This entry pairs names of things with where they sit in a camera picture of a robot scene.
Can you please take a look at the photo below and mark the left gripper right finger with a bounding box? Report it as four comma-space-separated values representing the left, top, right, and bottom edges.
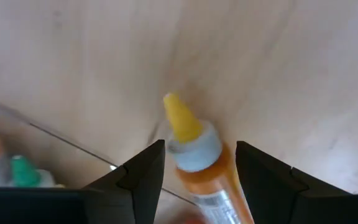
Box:
236, 141, 358, 224

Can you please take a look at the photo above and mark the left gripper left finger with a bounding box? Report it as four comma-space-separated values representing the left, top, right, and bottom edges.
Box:
0, 139, 167, 224

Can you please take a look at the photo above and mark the yellow food colouring bottle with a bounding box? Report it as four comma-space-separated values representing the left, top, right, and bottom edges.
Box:
162, 92, 256, 224

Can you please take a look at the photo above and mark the green food colouring bottle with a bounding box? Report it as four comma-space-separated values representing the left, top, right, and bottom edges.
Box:
9, 154, 57, 188

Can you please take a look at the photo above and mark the clear plastic bin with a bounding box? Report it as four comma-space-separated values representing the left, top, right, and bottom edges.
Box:
0, 99, 198, 224

